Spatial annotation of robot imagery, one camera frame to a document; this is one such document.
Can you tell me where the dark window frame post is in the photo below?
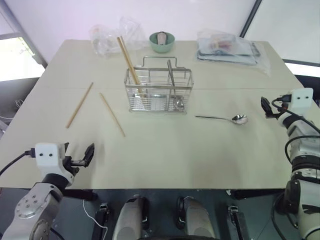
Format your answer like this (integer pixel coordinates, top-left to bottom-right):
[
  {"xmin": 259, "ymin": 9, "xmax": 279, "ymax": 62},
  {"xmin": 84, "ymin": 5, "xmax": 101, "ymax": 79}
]
[{"xmin": 239, "ymin": 0, "xmax": 264, "ymax": 39}]

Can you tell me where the wooden chopstick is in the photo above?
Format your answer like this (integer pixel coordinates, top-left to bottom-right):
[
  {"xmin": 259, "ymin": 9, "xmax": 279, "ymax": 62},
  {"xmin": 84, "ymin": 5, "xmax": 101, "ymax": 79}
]
[
  {"xmin": 120, "ymin": 35, "xmax": 146, "ymax": 99},
  {"xmin": 65, "ymin": 82, "xmax": 94, "ymax": 129},
  {"xmin": 99, "ymin": 92, "xmax": 126, "ymax": 138},
  {"xmin": 116, "ymin": 36, "xmax": 141, "ymax": 87}
]

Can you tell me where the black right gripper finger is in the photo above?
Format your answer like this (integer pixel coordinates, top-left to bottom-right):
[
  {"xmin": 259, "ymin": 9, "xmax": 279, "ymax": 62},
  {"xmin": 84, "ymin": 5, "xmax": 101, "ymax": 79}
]
[{"xmin": 260, "ymin": 96, "xmax": 273, "ymax": 114}]

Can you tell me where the metal wire cutlery caddy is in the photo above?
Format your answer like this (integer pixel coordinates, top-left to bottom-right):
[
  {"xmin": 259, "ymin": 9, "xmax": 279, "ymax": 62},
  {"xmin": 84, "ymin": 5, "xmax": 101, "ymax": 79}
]
[{"xmin": 123, "ymin": 56, "xmax": 196, "ymax": 115}]

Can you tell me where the green bowl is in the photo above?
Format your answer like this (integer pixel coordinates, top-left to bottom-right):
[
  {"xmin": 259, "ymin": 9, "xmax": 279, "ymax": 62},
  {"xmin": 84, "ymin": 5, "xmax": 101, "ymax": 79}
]
[{"xmin": 149, "ymin": 31, "xmax": 176, "ymax": 54}]

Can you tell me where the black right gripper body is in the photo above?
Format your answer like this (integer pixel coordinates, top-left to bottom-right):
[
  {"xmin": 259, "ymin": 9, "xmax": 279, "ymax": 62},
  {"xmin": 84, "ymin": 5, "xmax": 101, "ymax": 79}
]
[{"xmin": 265, "ymin": 102, "xmax": 291, "ymax": 120}]

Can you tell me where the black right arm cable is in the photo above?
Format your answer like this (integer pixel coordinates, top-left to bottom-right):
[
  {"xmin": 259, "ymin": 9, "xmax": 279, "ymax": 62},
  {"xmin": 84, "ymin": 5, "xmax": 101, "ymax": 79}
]
[{"xmin": 271, "ymin": 93, "xmax": 320, "ymax": 164}]

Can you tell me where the steel spoon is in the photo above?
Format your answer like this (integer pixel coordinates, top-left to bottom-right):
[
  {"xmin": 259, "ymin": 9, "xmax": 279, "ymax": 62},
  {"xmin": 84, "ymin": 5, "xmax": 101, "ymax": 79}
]
[
  {"xmin": 194, "ymin": 113, "xmax": 249, "ymax": 125},
  {"xmin": 166, "ymin": 59, "xmax": 186, "ymax": 111}
]

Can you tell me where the clear crumpled plastic bag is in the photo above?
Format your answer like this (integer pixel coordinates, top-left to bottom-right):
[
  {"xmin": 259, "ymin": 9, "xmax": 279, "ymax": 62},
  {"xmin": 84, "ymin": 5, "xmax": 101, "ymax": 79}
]
[{"xmin": 89, "ymin": 16, "xmax": 149, "ymax": 59}]

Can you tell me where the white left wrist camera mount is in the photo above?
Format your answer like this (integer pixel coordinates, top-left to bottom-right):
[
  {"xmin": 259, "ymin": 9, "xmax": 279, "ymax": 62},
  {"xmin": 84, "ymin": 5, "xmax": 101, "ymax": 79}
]
[{"xmin": 34, "ymin": 142, "xmax": 74, "ymax": 181}]

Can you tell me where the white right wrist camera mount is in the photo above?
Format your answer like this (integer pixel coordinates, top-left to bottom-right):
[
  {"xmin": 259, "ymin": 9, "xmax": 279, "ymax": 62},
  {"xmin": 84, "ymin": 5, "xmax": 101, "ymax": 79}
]
[{"xmin": 289, "ymin": 87, "xmax": 314, "ymax": 117}]

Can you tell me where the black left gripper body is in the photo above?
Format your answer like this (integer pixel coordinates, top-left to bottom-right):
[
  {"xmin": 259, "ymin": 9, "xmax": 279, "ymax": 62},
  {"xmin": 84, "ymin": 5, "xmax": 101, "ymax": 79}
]
[{"xmin": 60, "ymin": 149, "xmax": 86, "ymax": 177}]

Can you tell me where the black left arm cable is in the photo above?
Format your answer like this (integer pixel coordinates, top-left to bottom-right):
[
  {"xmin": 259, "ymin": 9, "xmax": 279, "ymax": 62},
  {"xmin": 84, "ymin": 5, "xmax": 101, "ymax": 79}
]
[{"xmin": 0, "ymin": 148, "xmax": 37, "ymax": 176}]

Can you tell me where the black strap bracket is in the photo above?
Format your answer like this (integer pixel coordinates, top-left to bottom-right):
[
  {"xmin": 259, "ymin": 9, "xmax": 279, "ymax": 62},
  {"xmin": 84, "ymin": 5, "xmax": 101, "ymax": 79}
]
[
  {"xmin": 94, "ymin": 202, "xmax": 111, "ymax": 240},
  {"xmin": 226, "ymin": 204, "xmax": 251, "ymax": 240}
]

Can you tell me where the grey window frame post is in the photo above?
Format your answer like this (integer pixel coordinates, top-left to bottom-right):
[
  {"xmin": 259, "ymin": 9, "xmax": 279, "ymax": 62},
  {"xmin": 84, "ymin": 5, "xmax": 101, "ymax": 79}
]
[{"xmin": 0, "ymin": 0, "xmax": 49, "ymax": 70}]

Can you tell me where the pink item in bowl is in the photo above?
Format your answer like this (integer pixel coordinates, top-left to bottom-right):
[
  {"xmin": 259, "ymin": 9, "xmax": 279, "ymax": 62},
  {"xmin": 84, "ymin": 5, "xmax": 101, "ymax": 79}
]
[{"xmin": 156, "ymin": 30, "xmax": 168, "ymax": 46}]

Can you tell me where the black table frame bar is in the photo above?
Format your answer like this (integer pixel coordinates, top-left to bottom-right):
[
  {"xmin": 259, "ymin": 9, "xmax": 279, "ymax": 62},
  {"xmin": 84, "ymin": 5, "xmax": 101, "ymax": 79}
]
[
  {"xmin": 59, "ymin": 188, "xmax": 99, "ymax": 201},
  {"xmin": 233, "ymin": 188, "xmax": 286, "ymax": 200}
]

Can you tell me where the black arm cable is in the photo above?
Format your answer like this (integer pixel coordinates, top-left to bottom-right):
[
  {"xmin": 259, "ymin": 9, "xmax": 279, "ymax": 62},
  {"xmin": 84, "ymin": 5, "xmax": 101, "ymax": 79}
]
[
  {"xmin": 271, "ymin": 93, "xmax": 320, "ymax": 164},
  {"xmin": 0, "ymin": 148, "xmax": 37, "ymax": 176}
]

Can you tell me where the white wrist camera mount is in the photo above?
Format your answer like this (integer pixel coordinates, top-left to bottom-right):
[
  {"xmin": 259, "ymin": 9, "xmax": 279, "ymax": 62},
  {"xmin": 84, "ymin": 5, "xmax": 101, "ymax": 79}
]
[
  {"xmin": 34, "ymin": 142, "xmax": 74, "ymax": 181},
  {"xmin": 289, "ymin": 87, "xmax": 314, "ymax": 117}
]

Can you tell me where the grey rounded robot leg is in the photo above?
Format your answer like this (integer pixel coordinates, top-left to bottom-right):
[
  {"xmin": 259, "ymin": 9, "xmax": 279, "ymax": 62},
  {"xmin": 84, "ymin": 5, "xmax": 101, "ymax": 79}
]
[
  {"xmin": 176, "ymin": 195, "xmax": 216, "ymax": 240},
  {"xmin": 111, "ymin": 194, "xmax": 151, "ymax": 240}
]

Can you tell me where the clear plastic bag with trays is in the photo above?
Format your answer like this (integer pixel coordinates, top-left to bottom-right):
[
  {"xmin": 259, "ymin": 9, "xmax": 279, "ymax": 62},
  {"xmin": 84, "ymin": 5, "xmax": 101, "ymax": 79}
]
[{"xmin": 194, "ymin": 29, "xmax": 273, "ymax": 77}]

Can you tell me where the thin white cable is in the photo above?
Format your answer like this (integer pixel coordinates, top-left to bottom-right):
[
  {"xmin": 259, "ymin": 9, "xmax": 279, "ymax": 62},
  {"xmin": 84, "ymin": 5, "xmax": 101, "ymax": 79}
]
[{"xmin": 82, "ymin": 199, "xmax": 109, "ymax": 240}]

